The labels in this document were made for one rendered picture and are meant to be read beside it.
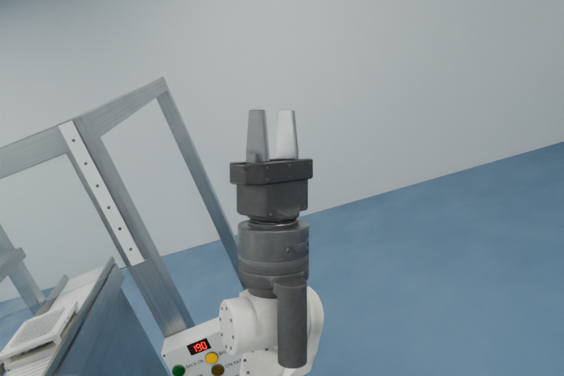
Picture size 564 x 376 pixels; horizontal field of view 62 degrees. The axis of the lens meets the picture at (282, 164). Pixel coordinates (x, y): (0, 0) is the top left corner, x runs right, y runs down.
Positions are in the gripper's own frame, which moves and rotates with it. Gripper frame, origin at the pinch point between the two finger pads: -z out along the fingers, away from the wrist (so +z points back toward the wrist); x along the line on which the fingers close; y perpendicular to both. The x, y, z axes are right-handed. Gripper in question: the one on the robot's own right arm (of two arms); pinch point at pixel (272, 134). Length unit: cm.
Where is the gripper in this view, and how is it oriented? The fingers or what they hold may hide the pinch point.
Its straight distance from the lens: 56.9
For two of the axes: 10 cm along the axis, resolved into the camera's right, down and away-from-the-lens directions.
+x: -6.6, 0.6, -7.5
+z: 0.1, 10.0, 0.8
